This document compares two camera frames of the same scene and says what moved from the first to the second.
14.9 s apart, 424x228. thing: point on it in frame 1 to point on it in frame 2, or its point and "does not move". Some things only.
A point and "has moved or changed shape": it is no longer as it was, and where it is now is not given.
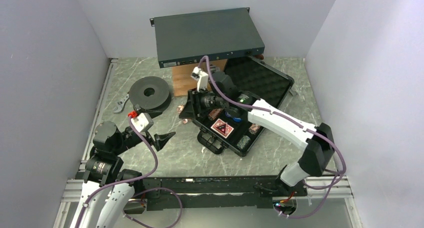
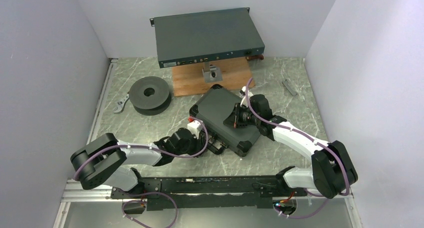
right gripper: x=191 y=110 to x=238 y=109
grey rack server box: x=183 y=39 does not move
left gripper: x=160 y=139 to x=199 y=143
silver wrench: x=120 y=105 does not move
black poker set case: x=219 y=129 has moved or changed shape
